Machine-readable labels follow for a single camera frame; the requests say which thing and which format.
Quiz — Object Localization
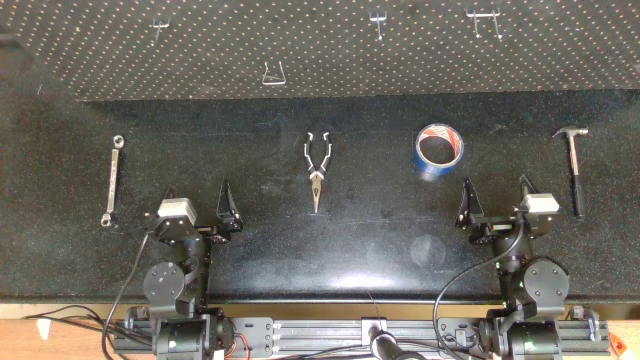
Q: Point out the black and white pliers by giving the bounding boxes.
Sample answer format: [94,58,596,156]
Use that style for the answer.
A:
[302,131,334,215]

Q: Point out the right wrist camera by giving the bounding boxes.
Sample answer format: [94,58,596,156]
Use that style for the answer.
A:
[519,193,561,216]

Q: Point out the black pegboard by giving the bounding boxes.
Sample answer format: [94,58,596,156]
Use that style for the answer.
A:
[0,0,640,101]

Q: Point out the hammer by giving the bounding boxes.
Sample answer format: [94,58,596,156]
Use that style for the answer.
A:
[551,125,590,219]

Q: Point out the black cable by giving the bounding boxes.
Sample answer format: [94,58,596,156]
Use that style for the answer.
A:
[431,219,527,360]
[100,232,151,360]

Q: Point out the thin black wire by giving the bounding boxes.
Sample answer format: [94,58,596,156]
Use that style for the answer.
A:
[22,303,114,342]

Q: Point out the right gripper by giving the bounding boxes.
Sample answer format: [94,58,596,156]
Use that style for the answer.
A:
[454,174,555,246]

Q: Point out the wrench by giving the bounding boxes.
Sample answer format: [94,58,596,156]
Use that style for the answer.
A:
[99,134,126,229]

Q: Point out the metal loop hook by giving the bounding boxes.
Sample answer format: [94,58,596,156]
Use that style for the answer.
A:
[260,60,288,87]

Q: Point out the mounting rail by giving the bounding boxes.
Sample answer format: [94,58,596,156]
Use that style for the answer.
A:
[107,304,614,360]

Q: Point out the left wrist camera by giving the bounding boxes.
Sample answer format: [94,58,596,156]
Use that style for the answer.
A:
[156,197,198,222]

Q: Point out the metal double hook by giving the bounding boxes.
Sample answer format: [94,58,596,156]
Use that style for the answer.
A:
[464,8,504,41]

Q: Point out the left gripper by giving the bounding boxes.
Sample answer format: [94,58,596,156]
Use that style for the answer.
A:
[143,178,245,246]

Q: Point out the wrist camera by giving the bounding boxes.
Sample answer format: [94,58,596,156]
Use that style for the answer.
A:
[519,193,561,216]
[156,197,198,222]

